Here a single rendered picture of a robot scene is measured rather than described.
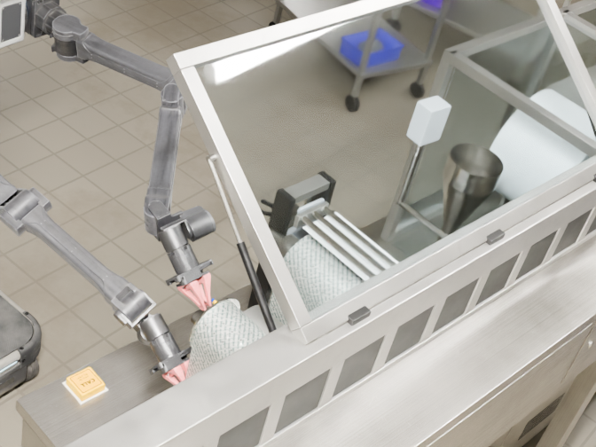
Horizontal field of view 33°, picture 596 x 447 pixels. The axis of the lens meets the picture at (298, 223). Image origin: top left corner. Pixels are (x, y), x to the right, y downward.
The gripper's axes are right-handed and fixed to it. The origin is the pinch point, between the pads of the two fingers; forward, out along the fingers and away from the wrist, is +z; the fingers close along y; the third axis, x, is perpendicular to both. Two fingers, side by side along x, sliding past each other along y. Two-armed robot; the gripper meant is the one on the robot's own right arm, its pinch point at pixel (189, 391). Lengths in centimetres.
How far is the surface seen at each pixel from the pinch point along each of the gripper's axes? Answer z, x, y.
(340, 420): 18, 53, 4
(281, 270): -11, 71, 12
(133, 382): -8.9, -24.8, -0.9
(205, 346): -7.1, 16.7, 0.3
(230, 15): -182, -228, -270
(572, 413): 63, -8, -118
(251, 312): -9.1, 13.6, -17.0
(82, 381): -15.0, -25.5, 10.8
